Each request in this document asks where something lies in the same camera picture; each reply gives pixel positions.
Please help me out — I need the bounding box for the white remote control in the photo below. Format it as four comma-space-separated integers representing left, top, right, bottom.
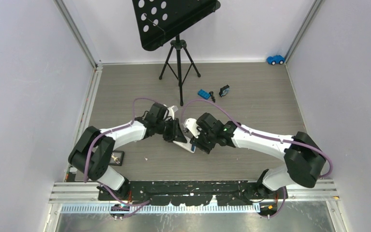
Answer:
173, 140, 196, 153

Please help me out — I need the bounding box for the small black blue box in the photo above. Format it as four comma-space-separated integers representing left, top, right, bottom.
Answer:
219, 85, 230, 97

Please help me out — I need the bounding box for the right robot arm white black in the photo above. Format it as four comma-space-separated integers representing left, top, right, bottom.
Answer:
184, 113, 328, 199

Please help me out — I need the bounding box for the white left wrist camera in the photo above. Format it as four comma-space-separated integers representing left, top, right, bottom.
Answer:
166, 105, 178, 120

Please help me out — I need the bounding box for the blue toy brick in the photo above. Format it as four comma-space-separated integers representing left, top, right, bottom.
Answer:
197, 89, 211, 100

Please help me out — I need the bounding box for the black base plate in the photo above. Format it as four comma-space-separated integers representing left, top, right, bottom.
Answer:
97, 180, 287, 206

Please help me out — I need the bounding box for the blue toy car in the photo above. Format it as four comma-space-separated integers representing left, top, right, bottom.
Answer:
266, 55, 285, 65

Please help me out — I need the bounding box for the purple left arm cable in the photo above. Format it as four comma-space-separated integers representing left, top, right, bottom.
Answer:
83, 97, 160, 220

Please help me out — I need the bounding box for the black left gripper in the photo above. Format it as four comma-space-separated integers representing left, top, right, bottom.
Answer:
155, 117, 186, 144

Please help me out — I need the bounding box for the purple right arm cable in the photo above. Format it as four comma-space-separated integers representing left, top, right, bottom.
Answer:
180, 98, 334, 219

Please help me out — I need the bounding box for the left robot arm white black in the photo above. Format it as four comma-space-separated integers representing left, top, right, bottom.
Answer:
68, 102, 195, 200

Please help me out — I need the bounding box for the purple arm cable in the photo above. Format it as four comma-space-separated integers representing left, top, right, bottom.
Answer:
83, 97, 160, 220
180, 98, 334, 219

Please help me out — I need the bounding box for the black screw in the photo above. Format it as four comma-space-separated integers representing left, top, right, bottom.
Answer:
209, 91, 216, 102

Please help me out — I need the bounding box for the black music stand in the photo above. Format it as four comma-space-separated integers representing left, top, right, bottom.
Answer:
132, 0, 221, 106

